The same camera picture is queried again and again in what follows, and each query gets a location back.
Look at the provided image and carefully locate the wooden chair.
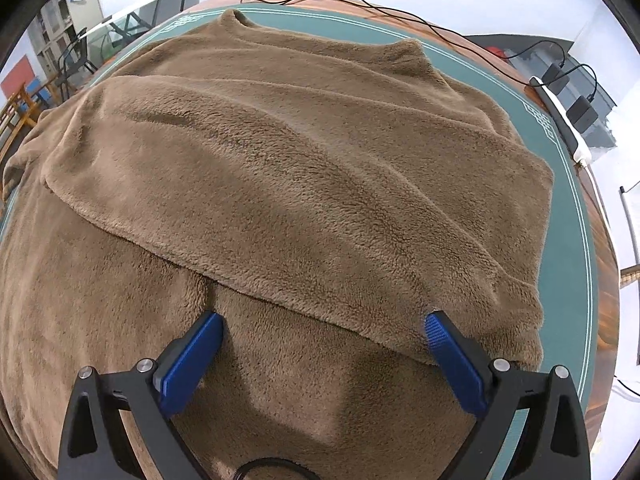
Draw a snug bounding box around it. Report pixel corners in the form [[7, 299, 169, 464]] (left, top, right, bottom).
[[0, 85, 42, 161]]

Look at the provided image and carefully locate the black adapter cable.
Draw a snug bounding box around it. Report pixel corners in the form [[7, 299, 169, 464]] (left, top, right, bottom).
[[507, 40, 569, 69], [560, 64, 599, 104]]

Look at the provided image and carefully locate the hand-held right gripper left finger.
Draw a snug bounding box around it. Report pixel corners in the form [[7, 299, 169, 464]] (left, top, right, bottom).
[[59, 310, 224, 480]]

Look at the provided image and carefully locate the white power strip cord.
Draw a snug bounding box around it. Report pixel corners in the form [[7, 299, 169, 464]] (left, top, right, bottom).
[[582, 162, 621, 261]]

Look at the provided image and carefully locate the long black cable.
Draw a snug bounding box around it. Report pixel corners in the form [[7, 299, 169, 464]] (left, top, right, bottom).
[[240, 0, 531, 86]]

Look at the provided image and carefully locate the green table mat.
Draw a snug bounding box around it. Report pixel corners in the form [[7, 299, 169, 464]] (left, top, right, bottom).
[[0, 2, 598, 480]]

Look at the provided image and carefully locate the black power adapter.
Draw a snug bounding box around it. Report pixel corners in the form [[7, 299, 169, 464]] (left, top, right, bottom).
[[542, 62, 571, 89], [567, 97, 599, 133]]

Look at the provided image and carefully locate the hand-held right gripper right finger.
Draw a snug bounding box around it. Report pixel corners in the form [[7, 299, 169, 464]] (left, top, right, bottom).
[[424, 310, 592, 480]]

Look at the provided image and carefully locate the black looped cable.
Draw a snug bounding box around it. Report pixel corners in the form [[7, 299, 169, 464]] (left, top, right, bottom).
[[235, 457, 321, 480]]

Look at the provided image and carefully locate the white folding table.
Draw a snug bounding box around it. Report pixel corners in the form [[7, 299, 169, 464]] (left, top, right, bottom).
[[87, 0, 201, 56]]

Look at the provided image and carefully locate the white power strip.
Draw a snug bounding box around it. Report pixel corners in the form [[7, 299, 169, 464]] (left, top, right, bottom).
[[529, 76, 593, 165]]

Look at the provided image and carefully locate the black folding chair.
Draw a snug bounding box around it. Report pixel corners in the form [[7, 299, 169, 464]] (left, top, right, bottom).
[[52, 30, 99, 97]]

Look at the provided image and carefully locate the brown fleece sweater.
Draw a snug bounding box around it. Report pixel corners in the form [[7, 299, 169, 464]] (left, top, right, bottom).
[[0, 8, 555, 480]]

